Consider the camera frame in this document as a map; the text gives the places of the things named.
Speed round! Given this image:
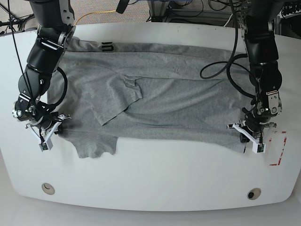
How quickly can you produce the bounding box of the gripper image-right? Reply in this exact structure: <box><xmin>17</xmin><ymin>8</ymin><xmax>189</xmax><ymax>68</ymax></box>
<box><xmin>227</xmin><ymin>114</ymin><xmax>277</xmax><ymax>145</ymax></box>

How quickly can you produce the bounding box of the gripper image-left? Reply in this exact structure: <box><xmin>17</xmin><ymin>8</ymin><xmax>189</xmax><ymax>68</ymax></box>
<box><xmin>25</xmin><ymin>112</ymin><xmax>71</xmax><ymax>144</ymax></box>

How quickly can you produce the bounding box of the grey printed T-shirt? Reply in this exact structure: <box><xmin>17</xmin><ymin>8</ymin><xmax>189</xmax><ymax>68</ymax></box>
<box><xmin>58</xmin><ymin>39</ymin><xmax>250</xmax><ymax>158</ymax></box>

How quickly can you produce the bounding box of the black robot arm image-left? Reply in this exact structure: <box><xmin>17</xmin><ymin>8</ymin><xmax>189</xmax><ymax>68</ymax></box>
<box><xmin>12</xmin><ymin>0</ymin><xmax>76</xmax><ymax>151</ymax></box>

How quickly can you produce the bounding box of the red tape rectangle marking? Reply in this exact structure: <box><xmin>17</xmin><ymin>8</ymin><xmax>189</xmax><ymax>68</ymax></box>
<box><xmin>264</xmin><ymin>130</ymin><xmax>287</xmax><ymax>166</ymax></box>

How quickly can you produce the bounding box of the black tripod stand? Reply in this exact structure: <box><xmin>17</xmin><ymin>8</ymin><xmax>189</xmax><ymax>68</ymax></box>
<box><xmin>0</xmin><ymin>3</ymin><xmax>35</xmax><ymax>36</ymax></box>

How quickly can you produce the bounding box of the white power strip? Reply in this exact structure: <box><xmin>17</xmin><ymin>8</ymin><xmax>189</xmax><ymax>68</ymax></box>
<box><xmin>280</xmin><ymin>5</ymin><xmax>301</xmax><ymax>19</ymax></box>

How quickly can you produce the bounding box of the black cylinder object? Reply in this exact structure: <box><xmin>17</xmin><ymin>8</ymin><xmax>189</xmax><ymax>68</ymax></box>
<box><xmin>116</xmin><ymin>0</ymin><xmax>129</xmax><ymax>14</ymax></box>

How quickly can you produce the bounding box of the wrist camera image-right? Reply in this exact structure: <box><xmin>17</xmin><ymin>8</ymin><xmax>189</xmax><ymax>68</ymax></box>
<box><xmin>252</xmin><ymin>143</ymin><xmax>267</xmax><ymax>153</ymax></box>

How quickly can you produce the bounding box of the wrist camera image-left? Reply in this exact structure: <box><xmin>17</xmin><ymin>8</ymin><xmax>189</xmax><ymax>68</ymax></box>
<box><xmin>39</xmin><ymin>140</ymin><xmax>53</xmax><ymax>152</ymax></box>

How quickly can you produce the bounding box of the right table cable grommet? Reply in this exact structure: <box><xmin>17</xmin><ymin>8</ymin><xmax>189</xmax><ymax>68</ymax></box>
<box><xmin>247</xmin><ymin>188</ymin><xmax>261</xmax><ymax>200</ymax></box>

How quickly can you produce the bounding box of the table cable grommet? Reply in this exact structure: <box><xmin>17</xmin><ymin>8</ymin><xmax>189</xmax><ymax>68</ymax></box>
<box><xmin>41</xmin><ymin>183</ymin><xmax>55</xmax><ymax>195</ymax></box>
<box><xmin>247</xmin><ymin>188</ymin><xmax>261</xmax><ymax>200</ymax></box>

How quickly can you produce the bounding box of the left table cable grommet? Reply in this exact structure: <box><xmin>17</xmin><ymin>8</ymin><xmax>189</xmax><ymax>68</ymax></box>
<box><xmin>41</xmin><ymin>183</ymin><xmax>55</xmax><ymax>195</ymax></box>

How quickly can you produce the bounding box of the yellow cable on floor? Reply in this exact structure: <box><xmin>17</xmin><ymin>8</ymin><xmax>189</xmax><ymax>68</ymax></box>
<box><xmin>75</xmin><ymin>9</ymin><xmax>117</xmax><ymax>25</ymax></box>

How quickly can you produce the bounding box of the aluminium frame base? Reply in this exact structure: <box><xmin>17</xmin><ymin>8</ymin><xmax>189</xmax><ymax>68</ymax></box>
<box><xmin>147</xmin><ymin>0</ymin><xmax>171</xmax><ymax>23</ymax></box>

